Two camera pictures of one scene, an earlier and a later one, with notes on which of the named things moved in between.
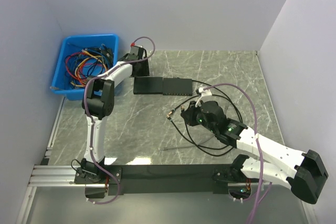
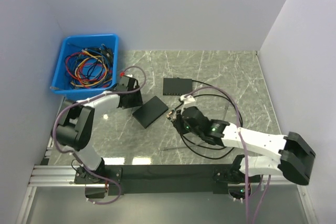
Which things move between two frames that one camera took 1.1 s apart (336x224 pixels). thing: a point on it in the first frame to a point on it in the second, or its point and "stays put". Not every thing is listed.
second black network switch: (177, 86) stays put
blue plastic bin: (83, 57) stays put
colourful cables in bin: (107, 54) stays put
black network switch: (148, 85) to (150, 112)
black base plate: (161, 179) stays put
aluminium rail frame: (44, 175) stays put
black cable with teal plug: (192, 140) to (169, 115)
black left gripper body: (144, 69) to (135, 99)
